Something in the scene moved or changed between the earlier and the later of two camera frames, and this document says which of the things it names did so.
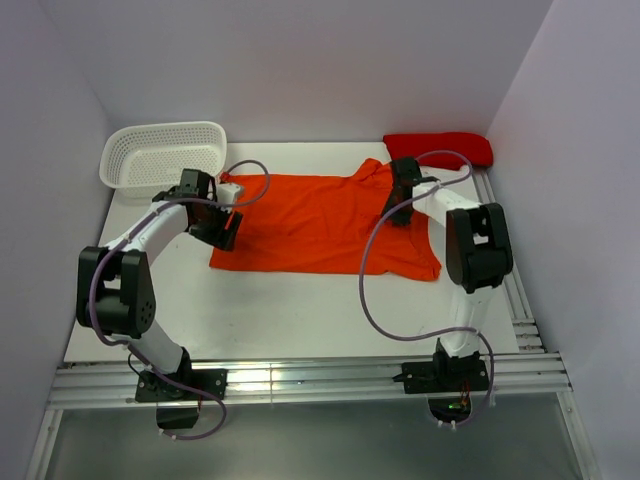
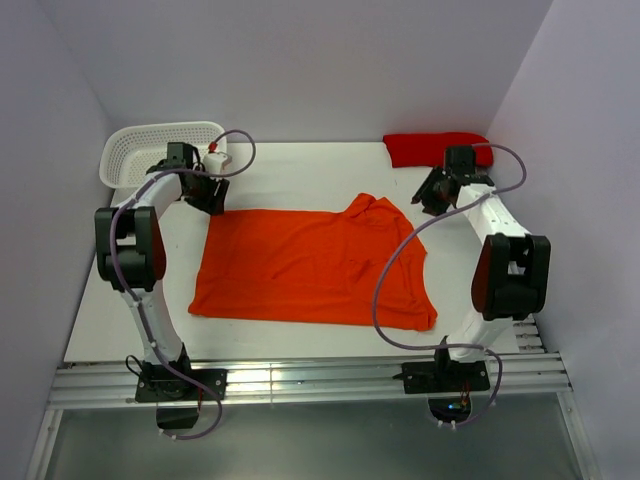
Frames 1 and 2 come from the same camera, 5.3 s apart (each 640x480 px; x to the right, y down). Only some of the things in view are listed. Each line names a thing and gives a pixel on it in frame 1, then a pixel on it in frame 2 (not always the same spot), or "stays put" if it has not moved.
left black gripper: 221,238 → 212,204
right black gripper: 401,219 → 425,193
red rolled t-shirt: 445,151 stays put
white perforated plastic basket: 146,161 stays put
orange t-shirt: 322,222 → 313,267
